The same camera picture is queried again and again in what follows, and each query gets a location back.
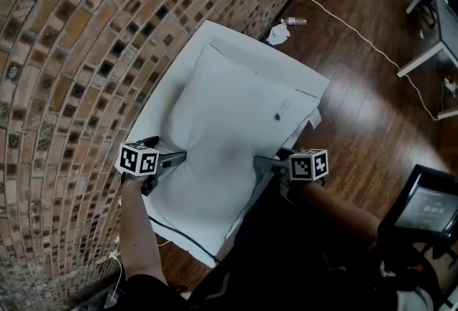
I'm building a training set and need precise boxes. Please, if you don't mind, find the white desk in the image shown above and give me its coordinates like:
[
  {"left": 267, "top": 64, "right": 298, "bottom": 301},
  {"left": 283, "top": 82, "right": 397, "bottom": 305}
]
[{"left": 396, "top": 0, "right": 458, "bottom": 79}]

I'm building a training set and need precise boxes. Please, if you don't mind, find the crumpled white paper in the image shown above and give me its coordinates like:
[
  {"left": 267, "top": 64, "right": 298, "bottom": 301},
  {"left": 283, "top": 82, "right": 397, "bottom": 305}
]
[{"left": 265, "top": 24, "right": 292, "bottom": 46}]

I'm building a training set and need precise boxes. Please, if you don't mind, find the person's left forearm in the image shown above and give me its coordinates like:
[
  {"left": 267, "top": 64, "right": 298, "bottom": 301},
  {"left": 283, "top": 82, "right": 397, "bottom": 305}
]
[{"left": 119, "top": 176, "right": 170, "bottom": 286}]

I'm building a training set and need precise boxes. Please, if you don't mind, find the black monitor screen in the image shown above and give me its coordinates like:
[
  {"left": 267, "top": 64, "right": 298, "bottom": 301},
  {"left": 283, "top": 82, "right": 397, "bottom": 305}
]
[{"left": 392, "top": 164, "right": 458, "bottom": 240}]

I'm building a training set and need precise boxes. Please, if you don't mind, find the black cable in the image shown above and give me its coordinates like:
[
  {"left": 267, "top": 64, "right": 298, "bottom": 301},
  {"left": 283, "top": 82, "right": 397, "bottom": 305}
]
[{"left": 147, "top": 214, "right": 220, "bottom": 265}]

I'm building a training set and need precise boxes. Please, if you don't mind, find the long white cable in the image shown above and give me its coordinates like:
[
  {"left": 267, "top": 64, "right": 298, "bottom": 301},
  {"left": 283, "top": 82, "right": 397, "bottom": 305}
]
[{"left": 294, "top": 0, "right": 458, "bottom": 122}]

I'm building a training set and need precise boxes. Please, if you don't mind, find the white cushion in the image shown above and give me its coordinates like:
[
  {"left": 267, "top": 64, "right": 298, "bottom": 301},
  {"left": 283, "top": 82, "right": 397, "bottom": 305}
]
[{"left": 148, "top": 43, "right": 322, "bottom": 255}]

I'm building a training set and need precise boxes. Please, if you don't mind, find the person's black clothing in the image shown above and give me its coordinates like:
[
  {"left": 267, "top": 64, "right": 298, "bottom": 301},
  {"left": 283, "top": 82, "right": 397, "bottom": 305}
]
[{"left": 123, "top": 173, "right": 405, "bottom": 311}]

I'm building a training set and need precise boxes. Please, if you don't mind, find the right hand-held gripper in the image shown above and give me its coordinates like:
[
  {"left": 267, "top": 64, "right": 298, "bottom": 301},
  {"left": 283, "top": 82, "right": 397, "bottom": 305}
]
[{"left": 253, "top": 147, "right": 330, "bottom": 202}]

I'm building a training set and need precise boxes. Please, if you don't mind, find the thin white charger cable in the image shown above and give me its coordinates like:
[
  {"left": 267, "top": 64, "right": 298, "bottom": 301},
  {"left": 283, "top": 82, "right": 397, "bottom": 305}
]
[{"left": 106, "top": 235, "right": 170, "bottom": 305}]

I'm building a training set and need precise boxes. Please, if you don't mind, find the person's right forearm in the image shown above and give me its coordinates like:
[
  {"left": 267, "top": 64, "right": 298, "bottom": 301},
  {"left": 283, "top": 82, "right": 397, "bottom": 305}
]
[{"left": 299, "top": 180, "right": 381, "bottom": 254}]

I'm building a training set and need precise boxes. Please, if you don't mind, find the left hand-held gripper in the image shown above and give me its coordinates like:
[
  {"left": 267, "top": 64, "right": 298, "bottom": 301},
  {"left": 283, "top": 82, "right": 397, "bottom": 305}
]
[{"left": 117, "top": 135, "right": 187, "bottom": 198}]

